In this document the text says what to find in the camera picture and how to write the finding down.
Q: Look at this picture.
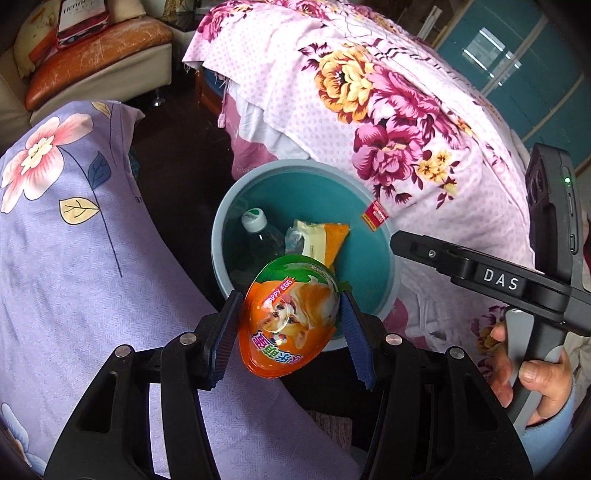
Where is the orange leather seat cushion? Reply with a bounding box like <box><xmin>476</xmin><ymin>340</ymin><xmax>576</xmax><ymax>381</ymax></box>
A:
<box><xmin>25</xmin><ymin>21</ymin><xmax>174</xmax><ymax>112</ymax></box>

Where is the yellow cartoon pillow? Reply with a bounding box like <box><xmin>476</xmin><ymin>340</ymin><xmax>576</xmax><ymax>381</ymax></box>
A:
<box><xmin>13</xmin><ymin>4</ymin><xmax>63</xmax><ymax>79</ymax></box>

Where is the orange green toy egg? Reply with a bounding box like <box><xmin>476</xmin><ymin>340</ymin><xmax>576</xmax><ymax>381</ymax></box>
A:
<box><xmin>236</xmin><ymin>255</ymin><xmax>342</xmax><ymax>379</ymax></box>

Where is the teal plastic bin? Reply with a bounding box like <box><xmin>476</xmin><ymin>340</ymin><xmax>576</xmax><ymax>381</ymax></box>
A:
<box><xmin>211</xmin><ymin>159</ymin><xmax>398</xmax><ymax>354</ymax></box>

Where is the pink floral bed sheet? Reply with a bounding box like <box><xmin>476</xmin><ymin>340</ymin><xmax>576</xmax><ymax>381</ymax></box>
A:
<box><xmin>182</xmin><ymin>0</ymin><xmax>548</xmax><ymax>370</ymax></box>

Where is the person's right forearm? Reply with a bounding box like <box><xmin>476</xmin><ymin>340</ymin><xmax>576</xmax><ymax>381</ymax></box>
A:
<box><xmin>522</xmin><ymin>374</ymin><xmax>583</xmax><ymax>472</ymax></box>

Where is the striped grey rug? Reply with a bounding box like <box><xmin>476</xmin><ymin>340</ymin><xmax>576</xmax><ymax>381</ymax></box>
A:
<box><xmin>302</xmin><ymin>406</ymin><xmax>370</xmax><ymax>467</ymax></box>

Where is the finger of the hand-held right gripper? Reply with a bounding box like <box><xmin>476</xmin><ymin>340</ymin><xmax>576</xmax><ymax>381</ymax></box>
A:
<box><xmin>390</xmin><ymin>231</ymin><xmax>474</xmax><ymax>282</ymax></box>

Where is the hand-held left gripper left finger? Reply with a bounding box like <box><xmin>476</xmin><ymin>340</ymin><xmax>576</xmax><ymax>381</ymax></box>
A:
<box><xmin>44</xmin><ymin>291</ymin><xmax>245</xmax><ymax>480</ymax></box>

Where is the yellow orange snack bag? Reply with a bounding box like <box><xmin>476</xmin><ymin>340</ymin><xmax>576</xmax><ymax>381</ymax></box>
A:
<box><xmin>284</xmin><ymin>220</ymin><xmax>351</xmax><ymax>273</ymax></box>

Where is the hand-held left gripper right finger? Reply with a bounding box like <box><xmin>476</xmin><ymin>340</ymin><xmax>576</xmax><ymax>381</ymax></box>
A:
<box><xmin>339</xmin><ymin>292</ymin><xmax>536</xmax><ymax>480</ymax></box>

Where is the purple floral blanket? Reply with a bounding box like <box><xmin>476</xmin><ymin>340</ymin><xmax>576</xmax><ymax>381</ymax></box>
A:
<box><xmin>0</xmin><ymin>100</ymin><xmax>365</xmax><ymax>480</ymax></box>

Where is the person's right hand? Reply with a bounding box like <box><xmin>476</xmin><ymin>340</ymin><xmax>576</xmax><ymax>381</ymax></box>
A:
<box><xmin>488</xmin><ymin>320</ymin><xmax>575</xmax><ymax>428</ymax></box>

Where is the teal glass cabinet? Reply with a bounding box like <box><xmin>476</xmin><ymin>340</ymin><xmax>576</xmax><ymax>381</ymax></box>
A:
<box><xmin>436</xmin><ymin>0</ymin><xmax>591</xmax><ymax>153</ymax></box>

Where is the beige sofa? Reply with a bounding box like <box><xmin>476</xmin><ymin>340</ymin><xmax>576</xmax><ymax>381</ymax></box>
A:
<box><xmin>0</xmin><ymin>0</ymin><xmax>174</xmax><ymax>125</ymax></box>

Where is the beige pillow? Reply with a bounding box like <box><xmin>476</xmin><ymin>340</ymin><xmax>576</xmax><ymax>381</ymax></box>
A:
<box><xmin>108</xmin><ymin>0</ymin><xmax>158</xmax><ymax>24</ymax></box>

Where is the clear plastic water bottle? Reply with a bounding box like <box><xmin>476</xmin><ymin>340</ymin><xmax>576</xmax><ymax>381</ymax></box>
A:
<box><xmin>240</xmin><ymin>208</ymin><xmax>287</xmax><ymax>278</ymax></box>

